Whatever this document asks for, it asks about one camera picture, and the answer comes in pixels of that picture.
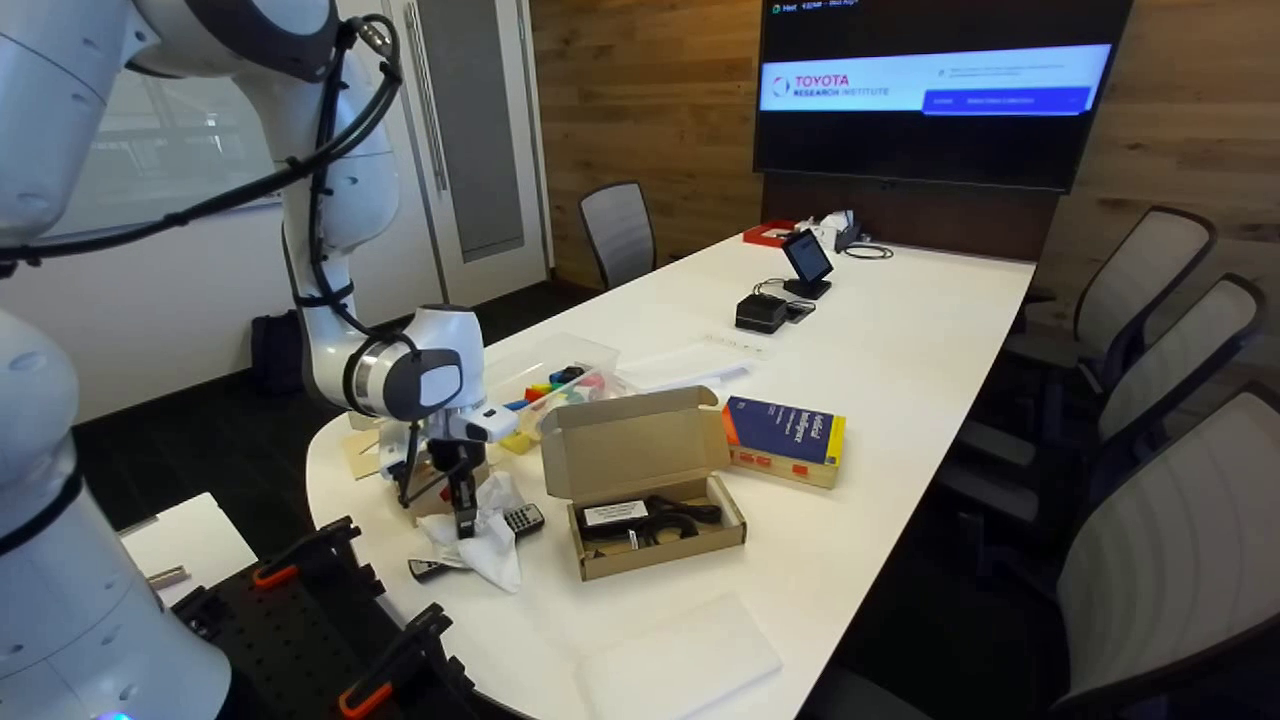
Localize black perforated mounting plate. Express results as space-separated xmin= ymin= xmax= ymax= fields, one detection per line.
xmin=167 ymin=528 xmax=489 ymax=720

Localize black parts in cardboard box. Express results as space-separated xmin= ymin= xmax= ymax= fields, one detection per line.
xmin=577 ymin=492 xmax=732 ymax=551

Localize open cardboard box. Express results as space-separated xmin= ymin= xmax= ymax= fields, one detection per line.
xmin=538 ymin=383 xmax=753 ymax=584

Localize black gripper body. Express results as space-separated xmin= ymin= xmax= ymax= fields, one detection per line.
xmin=423 ymin=434 xmax=492 ymax=492

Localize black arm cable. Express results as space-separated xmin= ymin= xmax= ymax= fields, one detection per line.
xmin=0 ymin=11 xmax=407 ymax=338

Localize wooden shape sorter box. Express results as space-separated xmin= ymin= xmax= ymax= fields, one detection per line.
xmin=397 ymin=442 xmax=466 ymax=521

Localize grey office chair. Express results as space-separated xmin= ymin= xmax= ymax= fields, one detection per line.
xmin=577 ymin=180 xmax=659 ymax=291
xmin=1091 ymin=270 xmax=1265 ymax=447
xmin=1067 ymin=204 xmax=1222 ymax=369
xmin=1049 ymin=383 xmax=1280 ymax=720

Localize white foam sheet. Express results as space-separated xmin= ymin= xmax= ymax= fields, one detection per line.
xmin=577 ymin=588 xmax=787 ymax=720

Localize white flat board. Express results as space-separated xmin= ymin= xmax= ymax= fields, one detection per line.
xmin=118 ymin=489 xmax=262 ymax=611

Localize black tablet on stand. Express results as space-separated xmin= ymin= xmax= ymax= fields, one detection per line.
xmin=776 ymin=227 xmax=841 ymax=303

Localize blue and orange book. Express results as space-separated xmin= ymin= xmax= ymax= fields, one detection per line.
xmin=722 ymin=390 xmax=852 ymax=492

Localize wall mounted TV screen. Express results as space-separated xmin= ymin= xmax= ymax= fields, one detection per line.
xmin=753 ymin=0 xmax=1135 ymax=197

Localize black clamp with orange handle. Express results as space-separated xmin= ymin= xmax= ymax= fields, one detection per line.
xmin=332 ymin=599 xmax=462 ymax=720
xmin=250 ymin=513 xmax=363 ymax=599

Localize red flat box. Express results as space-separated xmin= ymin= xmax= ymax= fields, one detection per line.
xmin=742 ymin=218 xmax=801 ymax=250

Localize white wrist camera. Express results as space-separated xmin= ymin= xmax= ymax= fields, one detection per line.
xmin=455 ymin=405 xmax=523 ymax=452

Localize clear bin of coloured blocks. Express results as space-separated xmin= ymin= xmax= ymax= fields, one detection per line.
xmin=482 ymin=332 xmax=630 ymax=431

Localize black puck device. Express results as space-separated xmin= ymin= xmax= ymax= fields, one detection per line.
xmin=732 ymin=291 xmax=792 ymax=336

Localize black waste bin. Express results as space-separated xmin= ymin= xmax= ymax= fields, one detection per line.
xmin=250 ymin=307 xmax=305 ymax=398

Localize white door with glass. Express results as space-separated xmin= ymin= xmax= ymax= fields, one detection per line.
xmin=397 ymin=0 xmax=553 ymax=307

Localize white paper towel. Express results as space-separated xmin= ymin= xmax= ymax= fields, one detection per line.
xmin=416 ymin=471 xmax=531 ymax=594

